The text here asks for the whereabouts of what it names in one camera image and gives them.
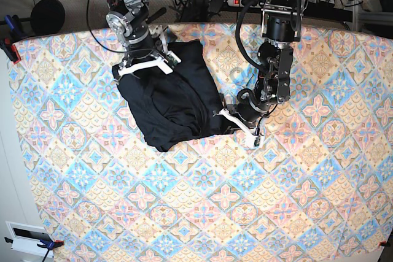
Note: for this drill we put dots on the red black clamp left edge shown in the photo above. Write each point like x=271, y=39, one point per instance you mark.
x=10, y=50

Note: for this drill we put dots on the black t-shirt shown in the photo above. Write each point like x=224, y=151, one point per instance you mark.
x=177, y=107

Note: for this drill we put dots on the patterned tablecloth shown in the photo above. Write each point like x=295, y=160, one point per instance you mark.
x=318, y=187

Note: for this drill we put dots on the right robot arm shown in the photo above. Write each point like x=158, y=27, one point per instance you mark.
x=129, y=20

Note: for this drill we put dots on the blue clamp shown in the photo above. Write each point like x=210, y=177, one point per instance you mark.
x=16, y=27
x=46, y=245

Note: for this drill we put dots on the blue clamp lower left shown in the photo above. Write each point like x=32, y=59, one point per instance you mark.
x=46, y=245

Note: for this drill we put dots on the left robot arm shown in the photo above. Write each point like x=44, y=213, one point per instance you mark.
x=280, y=27

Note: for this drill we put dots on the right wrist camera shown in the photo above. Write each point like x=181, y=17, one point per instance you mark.
x=169, y=62

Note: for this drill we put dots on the blue clamp upper left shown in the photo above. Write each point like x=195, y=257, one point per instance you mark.
x=16, y=27

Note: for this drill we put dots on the white floor outlet box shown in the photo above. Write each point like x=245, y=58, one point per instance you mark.
x=25, y=238

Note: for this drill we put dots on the black round stool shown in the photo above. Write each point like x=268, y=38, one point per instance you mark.
x=47, y=17

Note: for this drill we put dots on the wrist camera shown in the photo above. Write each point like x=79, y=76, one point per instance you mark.
x=252, y=141
x=169, y=62

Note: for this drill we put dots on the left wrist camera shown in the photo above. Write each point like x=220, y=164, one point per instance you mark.
x=252, y=141

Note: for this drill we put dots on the white power strip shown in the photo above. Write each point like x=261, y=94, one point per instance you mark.
x=237, y=3

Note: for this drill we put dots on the red clamp lower right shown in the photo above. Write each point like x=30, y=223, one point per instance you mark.
x=385, y=244

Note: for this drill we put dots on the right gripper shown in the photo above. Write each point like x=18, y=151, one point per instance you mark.
x=138, y=59

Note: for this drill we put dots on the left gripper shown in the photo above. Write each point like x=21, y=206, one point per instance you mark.
x=245, y=116

